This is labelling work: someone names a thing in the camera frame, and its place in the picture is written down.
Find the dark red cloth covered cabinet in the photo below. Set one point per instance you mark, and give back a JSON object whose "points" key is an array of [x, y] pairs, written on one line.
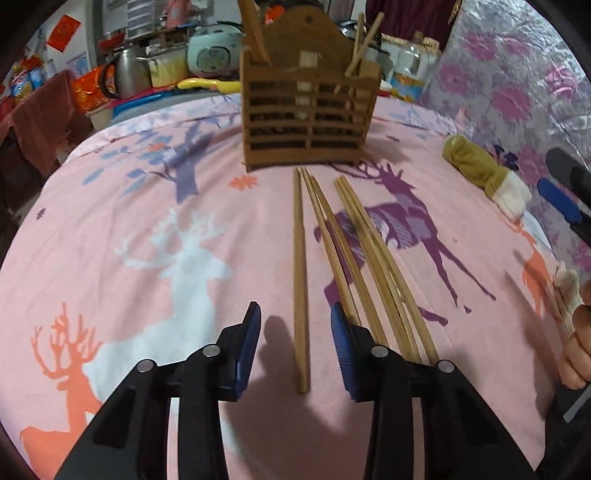
{"points": [[41, 122]]}

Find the clear oil jug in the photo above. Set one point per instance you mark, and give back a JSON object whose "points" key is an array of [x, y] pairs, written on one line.
{"points": [[414, 68]]}

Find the wooden slatted utensil holder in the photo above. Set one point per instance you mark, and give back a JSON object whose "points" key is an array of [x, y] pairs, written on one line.
{"points": [[302, 109]]}

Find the blue label tin can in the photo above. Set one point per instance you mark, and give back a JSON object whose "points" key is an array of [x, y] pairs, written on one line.
{"points": [[41, 74]]}

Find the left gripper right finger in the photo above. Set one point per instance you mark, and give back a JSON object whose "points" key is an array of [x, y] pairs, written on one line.
{"points": [[429, 422]]}

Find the person's right hand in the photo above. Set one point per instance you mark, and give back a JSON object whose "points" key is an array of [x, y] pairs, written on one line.
{"points": [[574, 364]]}

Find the bamboo chopstick with green print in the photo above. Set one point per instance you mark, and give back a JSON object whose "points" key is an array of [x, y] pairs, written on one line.
{"points": [[302, 365]]}

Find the wide bamboo chopstick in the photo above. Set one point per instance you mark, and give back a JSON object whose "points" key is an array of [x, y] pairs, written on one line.
{"points": [[253, 32]]}

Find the silver black pressure cooker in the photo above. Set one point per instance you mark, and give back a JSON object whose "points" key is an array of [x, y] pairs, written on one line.
{"points": [[375, 52]]}

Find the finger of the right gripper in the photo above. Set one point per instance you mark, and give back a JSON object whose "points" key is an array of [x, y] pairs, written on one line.
{"points": [[560, 201], [570, 173]]}

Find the pink deer print tablecloth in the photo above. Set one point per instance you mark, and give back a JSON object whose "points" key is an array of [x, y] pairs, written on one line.
{"points": [[152, 237]]}

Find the yellow plastic rice paddle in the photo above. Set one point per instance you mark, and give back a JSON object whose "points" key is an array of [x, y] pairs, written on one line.
{"points": [[223, 87]]}

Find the white rice cooker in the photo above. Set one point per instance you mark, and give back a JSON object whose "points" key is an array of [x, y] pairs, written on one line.
{"points": [[213, 51]]}

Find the green and white plush glove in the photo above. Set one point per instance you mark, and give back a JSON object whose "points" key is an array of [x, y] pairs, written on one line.
{"points": [[500, 184]]}

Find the red fu paper decoration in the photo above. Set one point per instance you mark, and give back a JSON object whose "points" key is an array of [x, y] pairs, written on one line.
{"points": [[63, 32]]}

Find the cream enamel pot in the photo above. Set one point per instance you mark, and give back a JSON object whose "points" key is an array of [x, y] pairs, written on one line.
{"points": [[167, 68]]}

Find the plain bamboo chopstick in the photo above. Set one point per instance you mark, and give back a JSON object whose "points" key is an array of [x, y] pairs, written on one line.
{"points": [[359, 51], [383, 274], [339, 275], [352, 275]]}

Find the red gift box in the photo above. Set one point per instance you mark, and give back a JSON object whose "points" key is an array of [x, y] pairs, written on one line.
{"points": [[86, 91]]}

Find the stainless steel electric kettle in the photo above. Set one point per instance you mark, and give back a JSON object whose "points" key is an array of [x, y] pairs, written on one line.
{"points": [[131, 75]]}

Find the floral purple cushion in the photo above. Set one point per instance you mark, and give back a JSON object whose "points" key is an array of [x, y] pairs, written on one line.
{"points": [[506, 69]]}

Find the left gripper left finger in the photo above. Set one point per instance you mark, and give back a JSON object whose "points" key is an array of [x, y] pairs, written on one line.
{"points": [[129, 436]]}

